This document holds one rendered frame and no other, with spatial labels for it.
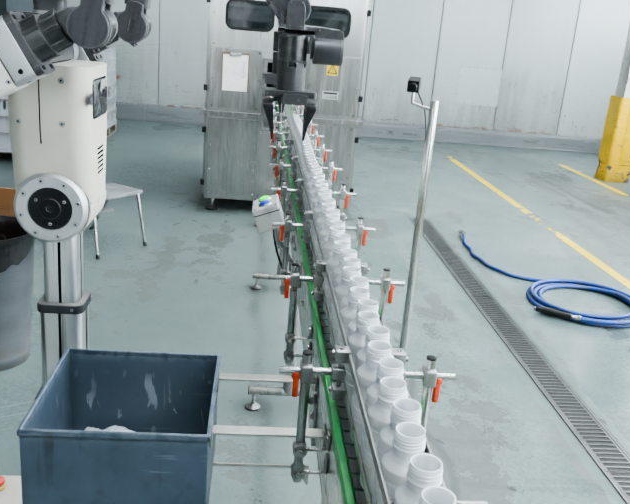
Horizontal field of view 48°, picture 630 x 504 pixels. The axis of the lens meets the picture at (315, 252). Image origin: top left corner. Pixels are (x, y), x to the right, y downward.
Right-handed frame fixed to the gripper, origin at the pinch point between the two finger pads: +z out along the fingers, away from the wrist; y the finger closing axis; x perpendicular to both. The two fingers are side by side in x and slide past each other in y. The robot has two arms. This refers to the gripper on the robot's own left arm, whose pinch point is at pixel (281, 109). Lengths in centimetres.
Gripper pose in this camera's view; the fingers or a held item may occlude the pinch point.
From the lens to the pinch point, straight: 191.4
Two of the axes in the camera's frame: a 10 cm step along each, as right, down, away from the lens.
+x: 0.6, 3.0, -9.5
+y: -10.0, -0.4, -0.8
